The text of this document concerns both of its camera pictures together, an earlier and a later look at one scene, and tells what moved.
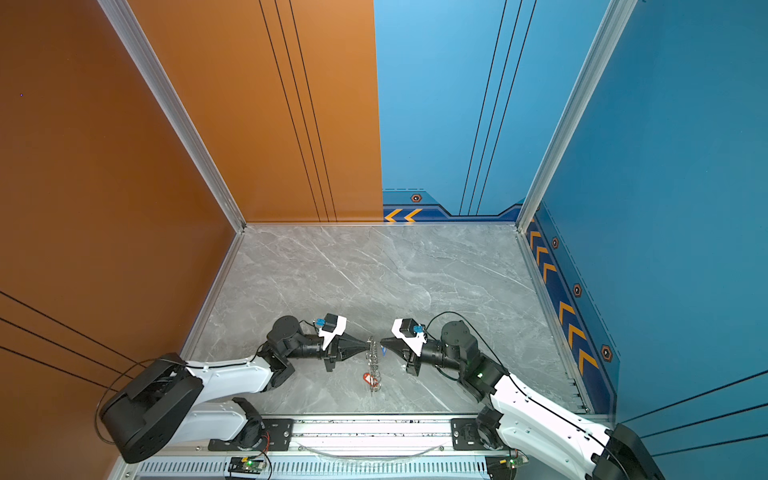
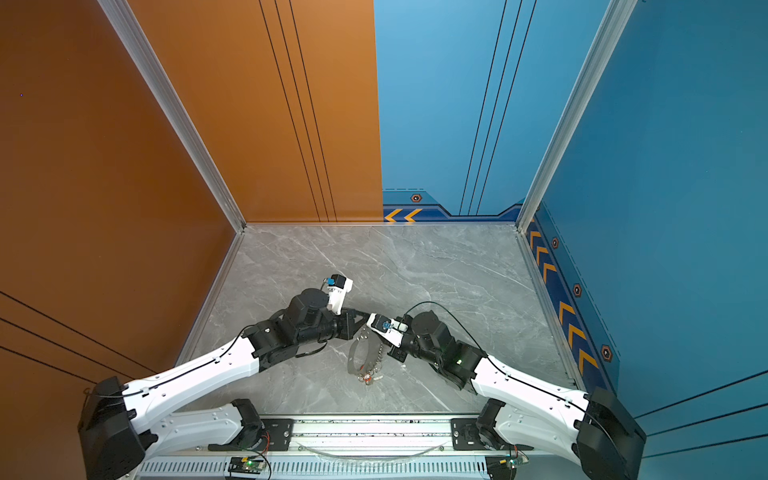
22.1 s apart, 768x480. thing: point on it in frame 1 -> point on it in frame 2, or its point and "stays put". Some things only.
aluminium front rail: [336, 434] stays put
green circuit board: [246, 464] stays put
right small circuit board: [515, 459] stays put
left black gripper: [340, 348] -> [349, 326]
